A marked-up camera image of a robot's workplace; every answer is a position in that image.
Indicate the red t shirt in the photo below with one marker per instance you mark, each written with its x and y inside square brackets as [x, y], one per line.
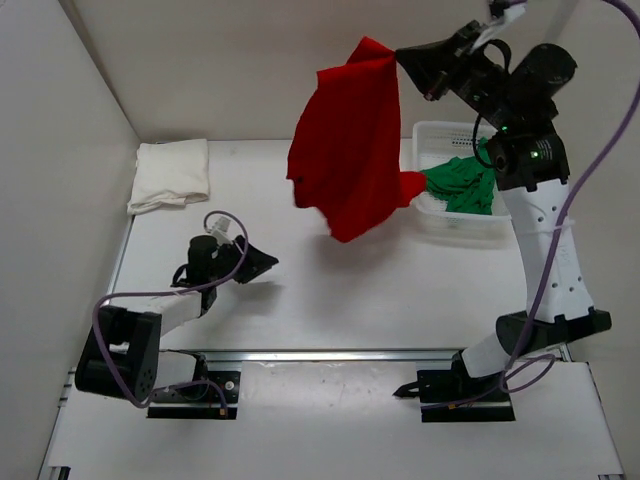
[344, 159]

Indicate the aluminium rail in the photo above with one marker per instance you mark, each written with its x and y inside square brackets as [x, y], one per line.
[323, 356]

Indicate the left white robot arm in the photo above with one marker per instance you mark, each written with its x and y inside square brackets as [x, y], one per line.
[120, 357]

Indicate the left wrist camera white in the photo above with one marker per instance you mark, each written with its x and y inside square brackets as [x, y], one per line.
[219, 230]

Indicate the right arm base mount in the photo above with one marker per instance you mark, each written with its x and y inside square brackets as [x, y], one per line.
[450, 395]

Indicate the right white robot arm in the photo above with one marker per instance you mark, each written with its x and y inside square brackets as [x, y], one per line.
[531, 169]

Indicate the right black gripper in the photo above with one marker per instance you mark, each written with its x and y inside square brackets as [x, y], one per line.
[436, 68]

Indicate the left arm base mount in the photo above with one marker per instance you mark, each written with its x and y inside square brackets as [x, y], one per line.
[195, 402]

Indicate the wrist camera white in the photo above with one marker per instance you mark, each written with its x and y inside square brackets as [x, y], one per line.
[219, 230]
[502, 14]

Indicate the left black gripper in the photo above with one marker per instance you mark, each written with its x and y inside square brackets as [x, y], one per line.
[254, 264]

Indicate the white plastic basket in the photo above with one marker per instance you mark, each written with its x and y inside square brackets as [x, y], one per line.
[435, 143]

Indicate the white t shirt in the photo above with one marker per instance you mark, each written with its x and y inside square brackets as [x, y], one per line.
[172, 174]

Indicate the green t shirt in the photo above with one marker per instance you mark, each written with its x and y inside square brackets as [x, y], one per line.
[464, 184]

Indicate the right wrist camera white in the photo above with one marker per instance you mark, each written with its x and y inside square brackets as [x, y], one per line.
[502, 14]

